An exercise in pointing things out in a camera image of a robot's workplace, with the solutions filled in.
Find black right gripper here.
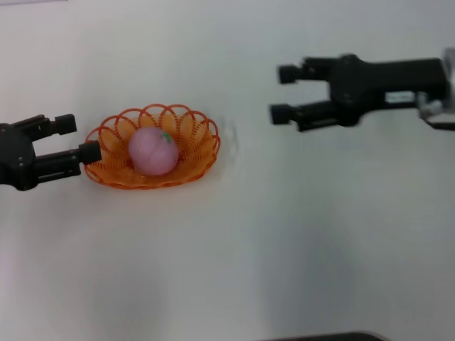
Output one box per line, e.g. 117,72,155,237
269,53,451,133

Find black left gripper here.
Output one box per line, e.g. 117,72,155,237
0,113,103,193

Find orange woven plastic basket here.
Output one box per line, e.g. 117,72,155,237
83,103,222,190

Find pink toy peach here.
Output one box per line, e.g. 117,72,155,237
127,127,180,176

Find black robot torso edge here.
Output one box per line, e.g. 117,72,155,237
263,330,385,341

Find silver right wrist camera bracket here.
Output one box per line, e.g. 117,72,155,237
385,90,455,131

